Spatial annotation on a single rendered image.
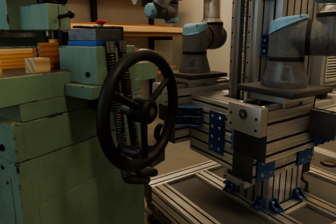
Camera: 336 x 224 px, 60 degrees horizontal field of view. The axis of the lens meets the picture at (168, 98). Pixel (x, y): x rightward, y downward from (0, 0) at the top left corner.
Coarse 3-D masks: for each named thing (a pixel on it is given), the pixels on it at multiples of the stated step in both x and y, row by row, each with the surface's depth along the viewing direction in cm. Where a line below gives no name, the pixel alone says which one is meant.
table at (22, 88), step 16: (144, 64) 96; (0, 80) 58; (16, 80) 61; (32, 80) 64; (48, 80) 67; (64, 80) 70; (0, 96) 58; (16, 96) 61; (32, 96) 64; (48, 96) 67; (80, 96) 68; (96, 96) 67
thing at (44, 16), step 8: (24, 8) 82; (32, 8) 80; (40, 8) 79; (48, 8) 77; (56, 8) 79; (64, 8) 82; (24, 16) 83; (32, 16) 81; (40, 16) 79; (48, 16) 78; (56, 16) 80; (24, 24) 84; (32, 24) 82; (40, 24) 80; (48, 24) 78; (56, 24) 80; (64, 24) 82; (48, 32) 83
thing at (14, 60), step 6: (0, 54) 72; (6, 54) 74; (12, 54) 75; (18, 54) 76; (24, 54) 77; (30, 54) 79; (0, 60) 72; (6, 60) 74; (12, 60) 75; (18, 60) 76; (24, 60) 78; (6, 66) 74; (12, 66) 75; (18, 66) 76; (24, 66) 78
